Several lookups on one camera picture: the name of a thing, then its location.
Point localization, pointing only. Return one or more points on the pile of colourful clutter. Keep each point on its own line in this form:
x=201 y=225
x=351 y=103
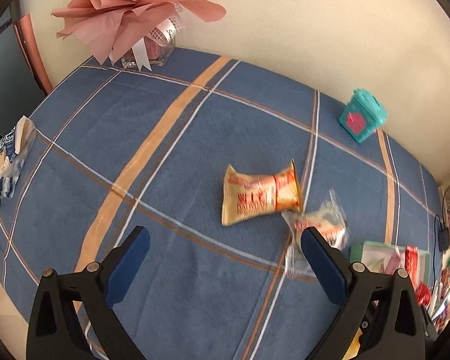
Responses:
x=448 y=288

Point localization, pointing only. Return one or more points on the clear bun packet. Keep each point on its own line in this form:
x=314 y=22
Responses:
x=322 y=221

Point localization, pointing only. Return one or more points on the blue plaid tablecloth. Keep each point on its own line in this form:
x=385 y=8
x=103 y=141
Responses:
x=172 y=138

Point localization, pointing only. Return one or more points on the dark panel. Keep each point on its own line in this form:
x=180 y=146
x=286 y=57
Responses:
x=7 y=82

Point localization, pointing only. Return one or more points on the blue and white packet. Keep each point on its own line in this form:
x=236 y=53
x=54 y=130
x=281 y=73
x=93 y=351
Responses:
x=9 y=150

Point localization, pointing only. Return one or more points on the black power adapter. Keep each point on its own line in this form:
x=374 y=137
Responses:
x=443 y=240

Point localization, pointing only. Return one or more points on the teal toy box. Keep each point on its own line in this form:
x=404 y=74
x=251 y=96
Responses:
x=362 y=116

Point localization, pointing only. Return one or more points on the red flower-print packet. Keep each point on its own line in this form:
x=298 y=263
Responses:
x=411 y=262

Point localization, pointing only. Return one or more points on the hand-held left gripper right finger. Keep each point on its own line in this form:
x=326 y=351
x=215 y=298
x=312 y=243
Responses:
x=322 y=266

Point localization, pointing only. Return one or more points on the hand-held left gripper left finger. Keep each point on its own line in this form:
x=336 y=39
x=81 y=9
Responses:
x=129 y=262

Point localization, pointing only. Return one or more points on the yellow bread packet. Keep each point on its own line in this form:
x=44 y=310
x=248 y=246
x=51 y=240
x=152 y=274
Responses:
x=258 y=195

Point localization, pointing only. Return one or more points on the clear glass vase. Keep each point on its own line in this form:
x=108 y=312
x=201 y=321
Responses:
x=153 y=50

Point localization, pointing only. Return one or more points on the pink flower bouquet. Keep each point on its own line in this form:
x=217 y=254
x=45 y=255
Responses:
x=135 y=3

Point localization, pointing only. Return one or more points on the reddish wooden frame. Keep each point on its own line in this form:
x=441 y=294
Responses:
x=33 y=52

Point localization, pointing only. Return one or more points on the teal-rimmed white tray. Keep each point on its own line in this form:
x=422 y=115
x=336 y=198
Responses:
x=371 y=255

